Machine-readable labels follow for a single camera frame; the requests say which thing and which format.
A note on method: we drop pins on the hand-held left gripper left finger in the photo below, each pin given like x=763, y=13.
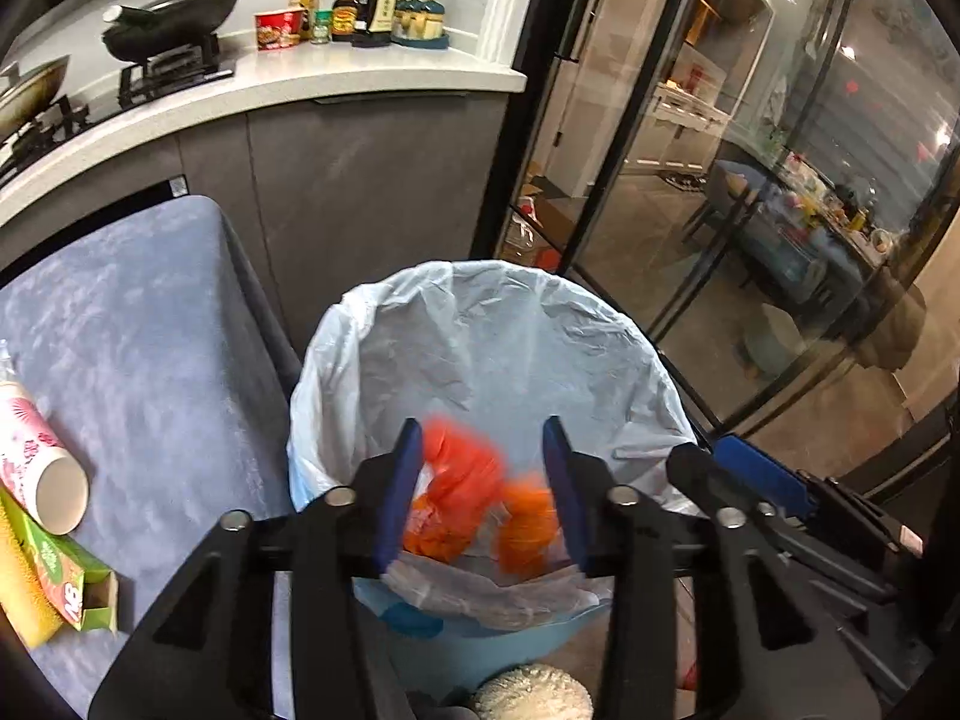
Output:
x=401, y=480

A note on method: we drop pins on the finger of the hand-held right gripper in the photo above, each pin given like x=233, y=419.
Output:
x=761, y=472
x=694, y=472

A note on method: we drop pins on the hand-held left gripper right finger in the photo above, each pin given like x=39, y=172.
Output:
x=562, y=495

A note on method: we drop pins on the orange plastic bag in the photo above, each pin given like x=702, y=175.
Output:
x=457, y=465

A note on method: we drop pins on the blue bin with white liner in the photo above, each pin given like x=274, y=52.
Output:
x=487, y=345

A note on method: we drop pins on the light blue plastic bin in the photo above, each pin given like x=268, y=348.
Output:
x=480, y=637

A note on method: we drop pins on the green carton box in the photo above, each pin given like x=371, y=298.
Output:
x=71, y=577

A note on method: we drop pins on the pink floral paper cup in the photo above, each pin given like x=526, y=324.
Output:
x=30, y=450

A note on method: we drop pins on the yellow sponge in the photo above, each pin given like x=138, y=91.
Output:
x=22, y=592

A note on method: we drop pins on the round stool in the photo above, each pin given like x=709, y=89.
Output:
x=772, y=337

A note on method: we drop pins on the white fluffy slipper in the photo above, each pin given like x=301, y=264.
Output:
x=532, y=694

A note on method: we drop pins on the cluttered dining table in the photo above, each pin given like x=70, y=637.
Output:
x=810, y=240

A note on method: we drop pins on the black framed glass door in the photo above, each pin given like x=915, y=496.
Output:
x=675, y=202

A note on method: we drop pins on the grey dining chair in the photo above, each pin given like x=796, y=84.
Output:
x=720, y=199

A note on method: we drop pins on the blue-grey velvet tablecloth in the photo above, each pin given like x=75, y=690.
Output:
x=150, y=345

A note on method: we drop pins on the grey kitchen cabinet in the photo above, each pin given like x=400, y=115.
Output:
x=337, y=187

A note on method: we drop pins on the black built-in appliance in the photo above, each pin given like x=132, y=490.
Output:
x=90, y=221

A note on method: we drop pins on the blue seasoning jar rack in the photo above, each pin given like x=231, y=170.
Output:
x=420, y=26

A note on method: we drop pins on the small green-lid jar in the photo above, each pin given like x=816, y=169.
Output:
x=322, y=28

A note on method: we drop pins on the red instant noodle cup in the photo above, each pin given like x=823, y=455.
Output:
x=281, y=28

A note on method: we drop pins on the black gas hob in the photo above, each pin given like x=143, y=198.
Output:
x=172, y=71

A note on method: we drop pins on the black wok with lid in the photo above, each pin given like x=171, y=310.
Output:
x=172, y=15

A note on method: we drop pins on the brass wok with lid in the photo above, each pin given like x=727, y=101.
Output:
x=30, y=94

